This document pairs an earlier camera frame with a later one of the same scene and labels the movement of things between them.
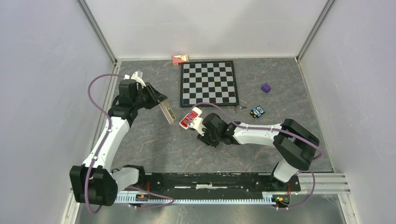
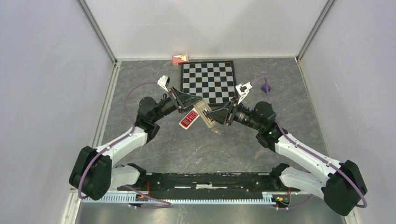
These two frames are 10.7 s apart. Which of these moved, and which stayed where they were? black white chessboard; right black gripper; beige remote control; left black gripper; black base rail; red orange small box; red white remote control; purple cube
Moved: beige remote control; left black gripper; right black gripper
Stayed: black base rail; black white chessboard; purple cube; red orange small box; red white remote control
